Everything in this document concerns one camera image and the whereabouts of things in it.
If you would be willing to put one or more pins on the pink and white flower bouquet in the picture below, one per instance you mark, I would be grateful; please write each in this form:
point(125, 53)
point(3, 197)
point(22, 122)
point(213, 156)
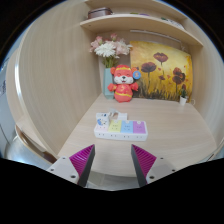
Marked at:
point(106, 49)

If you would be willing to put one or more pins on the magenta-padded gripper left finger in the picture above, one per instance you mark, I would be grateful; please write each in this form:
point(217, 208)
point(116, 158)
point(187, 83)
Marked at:
point(63, 168)

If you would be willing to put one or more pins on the wooden wall shelf unit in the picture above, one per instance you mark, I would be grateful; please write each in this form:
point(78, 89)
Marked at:
point(133, 21)

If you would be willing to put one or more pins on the small plant in white pot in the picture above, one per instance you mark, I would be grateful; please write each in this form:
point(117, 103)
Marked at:
point(183, 100)

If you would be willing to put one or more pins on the white charger block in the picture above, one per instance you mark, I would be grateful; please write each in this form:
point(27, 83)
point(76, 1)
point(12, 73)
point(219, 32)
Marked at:
point(102, 120)

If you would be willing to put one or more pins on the pale teal vase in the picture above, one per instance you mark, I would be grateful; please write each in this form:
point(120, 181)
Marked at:
point(107, 85)

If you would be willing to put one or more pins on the yellow poppy painting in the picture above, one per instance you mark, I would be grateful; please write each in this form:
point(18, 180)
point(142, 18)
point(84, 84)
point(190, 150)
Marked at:
point(163, 66)

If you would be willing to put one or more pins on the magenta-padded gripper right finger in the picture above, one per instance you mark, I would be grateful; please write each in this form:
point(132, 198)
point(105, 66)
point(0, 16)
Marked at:
point(160, 168)

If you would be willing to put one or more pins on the red plush mouse toy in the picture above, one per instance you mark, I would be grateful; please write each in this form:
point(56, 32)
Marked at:
point(123, 88)

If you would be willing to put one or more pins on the small white plug adapter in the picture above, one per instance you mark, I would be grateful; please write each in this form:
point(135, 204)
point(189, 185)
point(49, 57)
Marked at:
point(118, 115)

